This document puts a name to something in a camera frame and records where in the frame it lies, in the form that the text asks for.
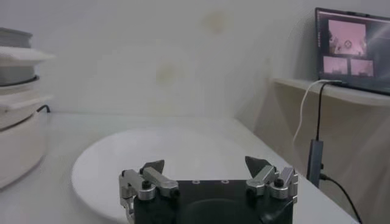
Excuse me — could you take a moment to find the cream electric cooking pot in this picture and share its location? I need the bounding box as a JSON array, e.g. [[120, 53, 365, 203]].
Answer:
[[0, 77, 54, 190]]

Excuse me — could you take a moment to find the black laptop showing camera views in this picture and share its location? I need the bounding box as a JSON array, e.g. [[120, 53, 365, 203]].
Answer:
[[314, 7, 390, 96]]

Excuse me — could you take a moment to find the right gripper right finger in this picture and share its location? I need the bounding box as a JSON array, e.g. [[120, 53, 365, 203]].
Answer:
[[244, 156, 299, 204]]

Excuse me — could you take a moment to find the black cable with hub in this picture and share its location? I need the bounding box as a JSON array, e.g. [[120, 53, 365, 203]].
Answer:
[[306, 82, 363, 224]]

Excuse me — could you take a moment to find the stainless steel steamer basket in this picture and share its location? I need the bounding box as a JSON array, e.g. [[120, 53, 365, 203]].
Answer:
[[0, 26, 56, 88]]

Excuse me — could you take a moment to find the white round plate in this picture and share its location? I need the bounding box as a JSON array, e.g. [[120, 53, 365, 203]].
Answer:
[[71, 127, 285, 223]]

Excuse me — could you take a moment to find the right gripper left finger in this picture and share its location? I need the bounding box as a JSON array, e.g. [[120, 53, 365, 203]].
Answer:
[[118, 159, 180, 224]]

